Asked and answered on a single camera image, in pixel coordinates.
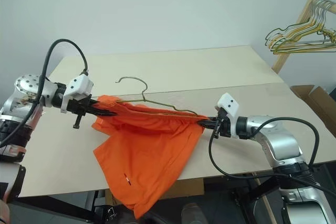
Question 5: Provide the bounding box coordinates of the flat brown cardboard box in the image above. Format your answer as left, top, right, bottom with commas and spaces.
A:
162, 177, 205, 199

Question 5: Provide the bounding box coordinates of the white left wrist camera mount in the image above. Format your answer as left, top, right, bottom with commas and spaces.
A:
60, 74, 95, 113

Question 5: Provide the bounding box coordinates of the wooden clothes rack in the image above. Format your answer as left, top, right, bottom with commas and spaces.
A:
271, 0, 336, 74

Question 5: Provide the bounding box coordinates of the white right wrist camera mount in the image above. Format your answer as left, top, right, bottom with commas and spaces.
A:
214, 92, 240, 138

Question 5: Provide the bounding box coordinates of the dark rounded shape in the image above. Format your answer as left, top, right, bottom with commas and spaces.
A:
181, 202, 206, 224

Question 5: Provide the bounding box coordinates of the open brown cardboard box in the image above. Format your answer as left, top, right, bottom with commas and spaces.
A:
289, 84, 336, 144

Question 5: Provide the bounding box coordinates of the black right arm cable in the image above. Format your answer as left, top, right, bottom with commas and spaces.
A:
208, 117, 336, 194

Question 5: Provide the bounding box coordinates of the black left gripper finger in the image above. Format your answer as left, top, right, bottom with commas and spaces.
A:
89, 99, 106, 110
87, 108, 118, 118

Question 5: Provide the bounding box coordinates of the olive wire hanger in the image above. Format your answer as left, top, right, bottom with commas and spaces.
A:
115, 76, 208, 120

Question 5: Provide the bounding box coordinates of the bunch of wire hangers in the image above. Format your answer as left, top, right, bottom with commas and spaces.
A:
268, 1, 336, 56

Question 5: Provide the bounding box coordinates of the orange shirt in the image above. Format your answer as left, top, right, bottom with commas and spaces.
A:
91, 94, 208, 220

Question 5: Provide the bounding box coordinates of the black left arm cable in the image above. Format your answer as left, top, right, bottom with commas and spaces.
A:
0, 38, 90, 148

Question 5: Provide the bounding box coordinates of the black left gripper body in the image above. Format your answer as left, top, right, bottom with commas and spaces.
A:
67, 95, 93, 130

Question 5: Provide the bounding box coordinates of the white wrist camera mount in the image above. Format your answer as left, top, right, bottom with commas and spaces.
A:
214, 92, 240, 138
60, 74, 95, 113

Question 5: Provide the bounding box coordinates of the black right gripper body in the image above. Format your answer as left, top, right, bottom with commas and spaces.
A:
209, 108, 232, 140

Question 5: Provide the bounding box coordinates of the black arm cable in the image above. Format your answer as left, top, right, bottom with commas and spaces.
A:
208, 117, 336, 194
0, 38, 90, 148

